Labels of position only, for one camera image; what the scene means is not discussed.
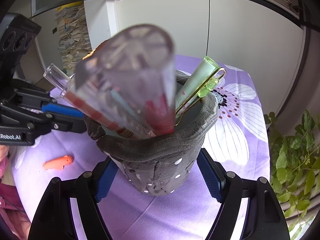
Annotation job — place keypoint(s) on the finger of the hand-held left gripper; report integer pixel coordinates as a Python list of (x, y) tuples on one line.
[(62, 111), (67, 125)]

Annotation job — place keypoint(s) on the white bookshelf cabinet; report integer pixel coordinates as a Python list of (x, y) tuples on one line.
[(162, 25)]

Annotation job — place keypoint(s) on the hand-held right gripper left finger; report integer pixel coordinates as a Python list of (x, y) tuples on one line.
[(106, 181)]

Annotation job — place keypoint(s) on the grey pen holder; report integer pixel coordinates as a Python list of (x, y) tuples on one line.
[(162, 160)]

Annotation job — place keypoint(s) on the purple floral tablecloth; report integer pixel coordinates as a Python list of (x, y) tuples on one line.
[(155, 212)]

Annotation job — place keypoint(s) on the orange pen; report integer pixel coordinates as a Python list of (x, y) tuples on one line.
[(58, 162)]

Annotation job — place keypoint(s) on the pile of paper stacks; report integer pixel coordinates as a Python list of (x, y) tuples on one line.
[(72, 35)]

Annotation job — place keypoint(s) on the pink checked pen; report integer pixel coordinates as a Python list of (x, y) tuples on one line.
[(82, 103)]

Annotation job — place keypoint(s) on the clear red pen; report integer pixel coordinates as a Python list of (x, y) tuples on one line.
[(140, 62)]

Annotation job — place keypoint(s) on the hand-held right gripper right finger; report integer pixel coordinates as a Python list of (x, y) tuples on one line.
[(211, 177)]

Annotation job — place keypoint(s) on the green pen with gold clip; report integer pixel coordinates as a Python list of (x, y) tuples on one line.
[(197, 82)]

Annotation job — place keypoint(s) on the wooden door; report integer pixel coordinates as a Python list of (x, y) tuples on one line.
[(35, 62)]

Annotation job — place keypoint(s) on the person's maroon clothing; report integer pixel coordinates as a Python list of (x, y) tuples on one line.
[(10, 205)]

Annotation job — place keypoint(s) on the green potted plant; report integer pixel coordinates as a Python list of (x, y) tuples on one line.
[(287, 160)]

